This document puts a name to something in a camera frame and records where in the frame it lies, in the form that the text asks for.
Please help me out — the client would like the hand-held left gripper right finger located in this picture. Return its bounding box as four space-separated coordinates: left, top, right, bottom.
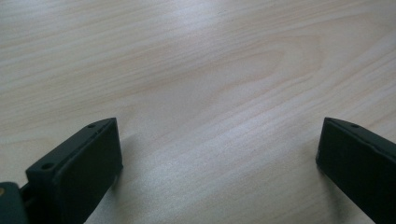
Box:
315 117 396 224

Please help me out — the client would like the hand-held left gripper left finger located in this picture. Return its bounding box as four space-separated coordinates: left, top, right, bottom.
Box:
20 117 124 224

